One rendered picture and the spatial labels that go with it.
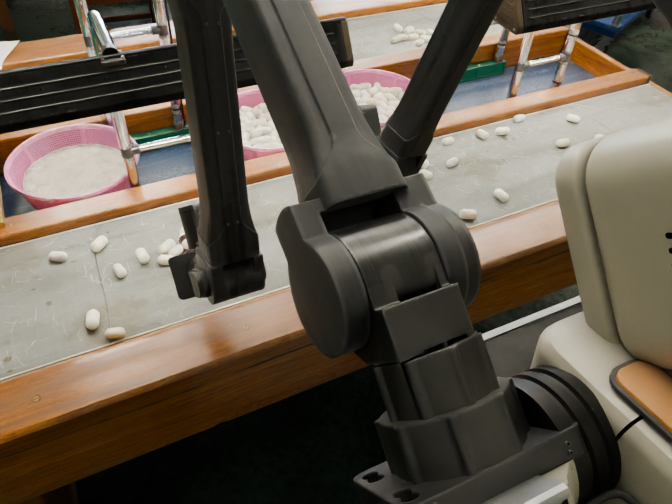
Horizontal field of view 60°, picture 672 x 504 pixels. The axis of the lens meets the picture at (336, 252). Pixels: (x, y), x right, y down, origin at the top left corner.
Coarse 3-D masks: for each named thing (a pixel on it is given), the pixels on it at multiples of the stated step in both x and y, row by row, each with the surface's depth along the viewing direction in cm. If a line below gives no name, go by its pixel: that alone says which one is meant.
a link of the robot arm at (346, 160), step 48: (240, 0) 41; (288, 0) 40; (288, 48) 39; (288, 96) 38; (336, 96) 38; (288, 144) 40; (336, 144) 37; (336, 192) 36; (384, 192) 38; (288, 240) 37; (336, 240) 34; (432, 240) 36; (336, 288) 32; (336, 336) 34
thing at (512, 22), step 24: (504, 0) 111; (528, 0) 109; (552, 0) 112; (576, 0) 114; (600, 0) 116; (624, 0) 119; (648, 0) 121; (504, 24) 113; (528, 24) 110; (552, 24) 113
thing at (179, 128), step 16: (80, 0) 112; (160, 0) 119; (80, 16) 114; (160, 16) 121; (112, 32) 120; (128, 32) 121; (144, 32) 122; (160, 32) 123; (176, 112) 137; (160, 128) 140; (176, 128) 140; (176, 144) 142
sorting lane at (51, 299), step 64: (512, 128) 143; (576, 128) 145; (256, 192) 121; (448, 192) 124; (512, 192) 125; (0, 256) 105; (128, 256) 106; (0, 320) 95; (64, 320) 95; (128, 320) 96
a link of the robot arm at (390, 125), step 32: (448, 0) 73; (480, 0) 70; (448, 32) 74; (480, 32) 73; (448, 64) 75; (416, 96) 80; (448, 96) 80; (384, 128) 85; (416, 128) 81; (416, 160) 88
